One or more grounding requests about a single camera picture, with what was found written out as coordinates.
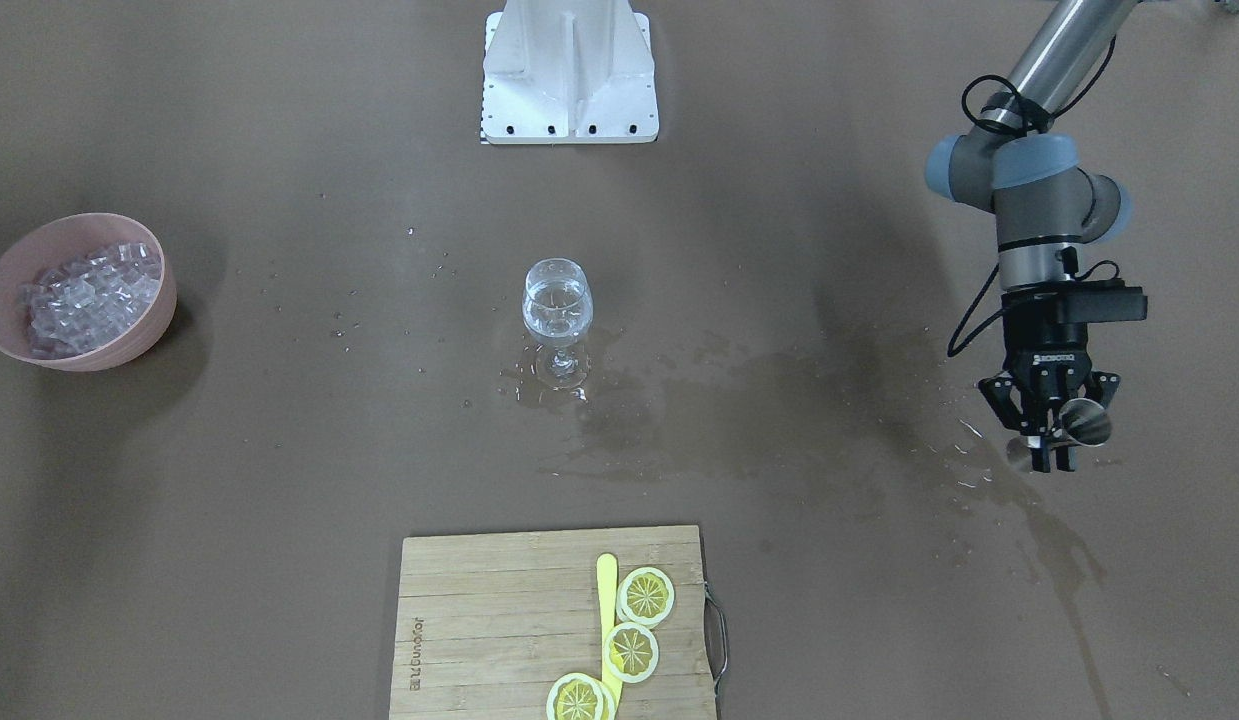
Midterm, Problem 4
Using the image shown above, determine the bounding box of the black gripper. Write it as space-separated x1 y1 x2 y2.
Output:
978 320 1123 473

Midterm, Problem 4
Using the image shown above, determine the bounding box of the steel double jigger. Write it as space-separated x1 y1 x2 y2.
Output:
1004 398 1111 471

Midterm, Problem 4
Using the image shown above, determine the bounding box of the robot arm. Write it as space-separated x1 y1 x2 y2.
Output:
926 1 1149 473

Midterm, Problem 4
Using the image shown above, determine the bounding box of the clear wine glass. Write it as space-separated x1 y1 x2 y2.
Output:
522 258 593 389

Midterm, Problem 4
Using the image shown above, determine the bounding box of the pile of clear ice cubes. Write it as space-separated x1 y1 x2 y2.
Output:
16 242 162 359

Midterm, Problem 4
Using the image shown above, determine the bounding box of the yellow plastic knife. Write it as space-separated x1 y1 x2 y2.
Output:
595 553 623 701

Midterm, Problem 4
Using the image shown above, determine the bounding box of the middle lemon slice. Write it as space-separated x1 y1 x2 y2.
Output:
602 623 660 684

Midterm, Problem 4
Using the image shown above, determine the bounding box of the far lemon slice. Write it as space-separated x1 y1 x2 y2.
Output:
543 673 616 720

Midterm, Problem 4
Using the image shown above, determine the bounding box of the bamboo cutting board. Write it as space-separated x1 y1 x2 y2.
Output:
387 525 719 719

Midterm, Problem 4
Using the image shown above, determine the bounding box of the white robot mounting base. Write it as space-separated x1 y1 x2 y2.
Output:
479 1 660 145

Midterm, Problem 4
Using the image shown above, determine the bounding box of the pink bowl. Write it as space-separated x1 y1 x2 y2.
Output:
0 211 177 372

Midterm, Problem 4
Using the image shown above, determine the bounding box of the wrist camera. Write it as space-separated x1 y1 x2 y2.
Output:
1002 281 1149 325

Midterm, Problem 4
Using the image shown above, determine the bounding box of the lemon slice near handle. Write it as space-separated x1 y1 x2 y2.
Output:
616 566 676 630

